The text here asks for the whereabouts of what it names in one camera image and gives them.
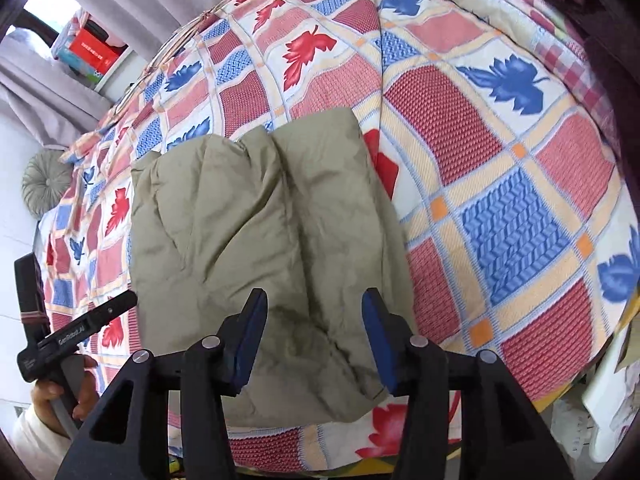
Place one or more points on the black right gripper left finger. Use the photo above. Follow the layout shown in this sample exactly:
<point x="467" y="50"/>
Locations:
<point x="126" y="434"/>

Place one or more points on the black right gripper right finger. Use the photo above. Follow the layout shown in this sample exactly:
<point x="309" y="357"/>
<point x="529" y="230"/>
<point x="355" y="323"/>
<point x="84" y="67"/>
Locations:
<point x="503" y="435"/>

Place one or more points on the khaki puffer jacket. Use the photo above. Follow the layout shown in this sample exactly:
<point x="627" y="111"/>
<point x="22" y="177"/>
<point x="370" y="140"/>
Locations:
<point x="299" y="212"/>

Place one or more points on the white plastic basket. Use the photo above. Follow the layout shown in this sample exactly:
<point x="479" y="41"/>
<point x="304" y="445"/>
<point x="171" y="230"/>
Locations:
<point x="597" y="417"/>

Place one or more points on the round grey-green pleated cushion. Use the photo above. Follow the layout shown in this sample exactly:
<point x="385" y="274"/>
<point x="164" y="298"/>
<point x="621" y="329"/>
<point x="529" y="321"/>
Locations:
<point x="44" y="182"/>

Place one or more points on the patchwork leaf pattern quilt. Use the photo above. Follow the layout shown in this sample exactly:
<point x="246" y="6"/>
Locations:
<point x="520" y="230"/>

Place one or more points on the red box on shelf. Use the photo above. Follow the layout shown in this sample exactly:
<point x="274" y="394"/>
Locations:
<point x="96" y="53"/>

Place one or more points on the pink plaid bed blanket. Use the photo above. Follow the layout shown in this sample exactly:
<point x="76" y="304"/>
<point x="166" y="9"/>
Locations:
<point x="542" y="31"/>

